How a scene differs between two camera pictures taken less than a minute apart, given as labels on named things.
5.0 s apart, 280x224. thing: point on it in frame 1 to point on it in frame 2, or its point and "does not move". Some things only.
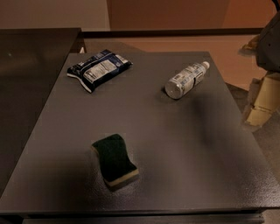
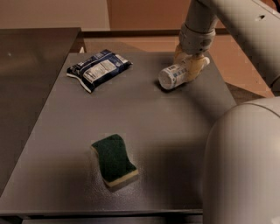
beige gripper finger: (252, 44) to (180, 56)
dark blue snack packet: (97, 67) does not move
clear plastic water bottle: (184, 80) to (173, 75)
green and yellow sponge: (117, 170) does not move
